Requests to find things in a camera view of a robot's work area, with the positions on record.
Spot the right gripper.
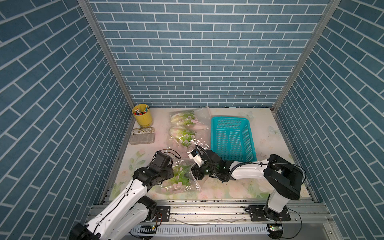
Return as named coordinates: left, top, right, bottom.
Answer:
left=183, top=163, right=219, bottom=182

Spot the zip-top bag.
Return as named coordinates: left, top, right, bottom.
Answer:
left=168, top=126, right=211, bottom=153
left=170, top=107, right=212, bottom=131
left=156, top=159, right=201, bottom=195

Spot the chinese cabbage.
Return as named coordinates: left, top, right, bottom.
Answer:
left=169, top=127, right=196, bottom=147
left=171, top=111, right=208, bottom=130
left=168, top=165, right=192, bottom=188

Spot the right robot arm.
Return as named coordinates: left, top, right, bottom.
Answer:
left=189, top=146, right=306, bottom=215

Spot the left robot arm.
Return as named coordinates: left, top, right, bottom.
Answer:
left=69, top=149, right=181, bottom=240

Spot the teal plastic basket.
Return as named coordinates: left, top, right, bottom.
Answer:
left=211, top=117, right=257, bottom=162

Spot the grey rectangular box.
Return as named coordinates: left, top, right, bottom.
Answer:
left=129, top=133, right=155, bottom=145

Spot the yellow pen cup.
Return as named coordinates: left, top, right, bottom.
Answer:
left=132, top=104, right=153, bottom=127

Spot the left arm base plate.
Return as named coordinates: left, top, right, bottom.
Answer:
left=144, top=206, right=171, bottom=223

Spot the white vented cable duct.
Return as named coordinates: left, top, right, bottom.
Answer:
left=130, top=224, right=270, bottom=237

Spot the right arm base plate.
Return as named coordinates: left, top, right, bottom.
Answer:
left=247, top=205, right=291, bottom=222

